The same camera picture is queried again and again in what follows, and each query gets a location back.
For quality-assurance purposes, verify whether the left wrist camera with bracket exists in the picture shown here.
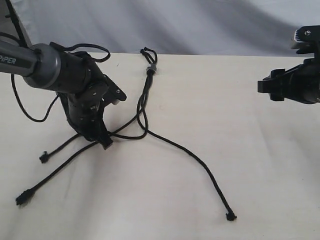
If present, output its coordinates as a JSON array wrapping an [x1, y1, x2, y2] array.
[[102, 74, 127, 107]]

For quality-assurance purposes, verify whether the black stand pole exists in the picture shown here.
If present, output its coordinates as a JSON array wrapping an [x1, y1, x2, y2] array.
[[0, 0, 30, 48]]

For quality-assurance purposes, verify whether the grey tape around black cables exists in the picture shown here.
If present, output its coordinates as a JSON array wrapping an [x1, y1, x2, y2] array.
[[146, 64, 157, 74]]

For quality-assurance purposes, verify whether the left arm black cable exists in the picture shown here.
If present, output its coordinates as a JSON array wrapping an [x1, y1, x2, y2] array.
[[9, 43, 111, 123]]

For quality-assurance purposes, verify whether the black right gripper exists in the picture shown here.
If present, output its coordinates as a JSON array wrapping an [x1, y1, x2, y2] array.
[[257, 58, 320, 104]]

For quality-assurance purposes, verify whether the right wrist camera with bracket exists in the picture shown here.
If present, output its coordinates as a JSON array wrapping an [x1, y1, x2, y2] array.
[[290, 25, 320, 55]]

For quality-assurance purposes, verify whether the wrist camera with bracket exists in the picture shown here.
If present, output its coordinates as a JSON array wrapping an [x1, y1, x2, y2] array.
[[102, 74, 127, 107], [290, 25, 320, 55]]

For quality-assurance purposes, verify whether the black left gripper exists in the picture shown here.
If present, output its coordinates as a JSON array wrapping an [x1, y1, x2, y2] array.
[[58, 83, 113, 150]]

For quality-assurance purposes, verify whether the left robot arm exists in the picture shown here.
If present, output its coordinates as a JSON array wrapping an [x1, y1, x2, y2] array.
[[0, 41, 115, 149]]

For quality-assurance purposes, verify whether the white backdrop cloth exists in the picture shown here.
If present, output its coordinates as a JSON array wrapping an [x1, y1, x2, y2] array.
[[12, 0, 320, 56]]

